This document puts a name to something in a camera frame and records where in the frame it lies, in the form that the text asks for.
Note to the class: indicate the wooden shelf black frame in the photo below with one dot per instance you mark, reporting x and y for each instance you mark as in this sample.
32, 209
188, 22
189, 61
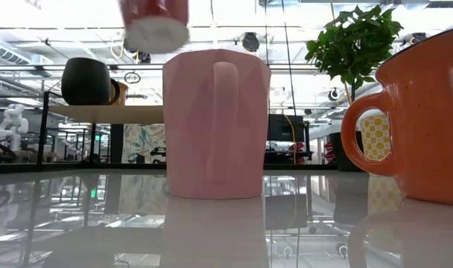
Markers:
107, 113

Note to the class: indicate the red mug white inside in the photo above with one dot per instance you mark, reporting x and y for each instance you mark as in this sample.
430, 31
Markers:
155, 37

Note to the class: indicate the black monitor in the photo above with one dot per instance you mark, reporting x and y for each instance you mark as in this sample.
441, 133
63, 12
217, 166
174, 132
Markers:
282, 128

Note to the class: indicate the grey ceiling air duct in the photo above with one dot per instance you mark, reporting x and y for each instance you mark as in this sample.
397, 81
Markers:
10, 54

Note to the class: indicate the black pillar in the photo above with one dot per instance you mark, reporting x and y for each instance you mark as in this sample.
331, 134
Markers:
117, 143

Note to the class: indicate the orange speckled mug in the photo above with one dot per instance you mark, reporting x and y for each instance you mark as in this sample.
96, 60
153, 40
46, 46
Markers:
427, 130

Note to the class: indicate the colourful mural panel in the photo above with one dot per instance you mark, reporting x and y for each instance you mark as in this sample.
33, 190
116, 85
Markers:
144, 137

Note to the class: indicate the pink faceted mug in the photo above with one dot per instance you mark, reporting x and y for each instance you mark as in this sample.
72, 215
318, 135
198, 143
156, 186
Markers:
189, 130

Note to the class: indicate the mustard yellow mug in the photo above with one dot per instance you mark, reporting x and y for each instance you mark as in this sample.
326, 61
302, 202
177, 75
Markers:
122, 95

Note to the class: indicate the white robot figure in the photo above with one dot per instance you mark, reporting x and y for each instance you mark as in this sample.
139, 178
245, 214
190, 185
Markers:
12, 126

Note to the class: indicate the green potted plant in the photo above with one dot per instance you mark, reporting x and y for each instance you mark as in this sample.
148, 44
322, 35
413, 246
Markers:
345, 52

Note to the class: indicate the round black mug red inside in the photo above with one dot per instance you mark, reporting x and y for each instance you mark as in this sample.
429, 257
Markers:
85, 82

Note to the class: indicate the white mug yellow dots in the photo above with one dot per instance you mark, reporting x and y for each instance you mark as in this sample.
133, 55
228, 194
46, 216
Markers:
375, 137

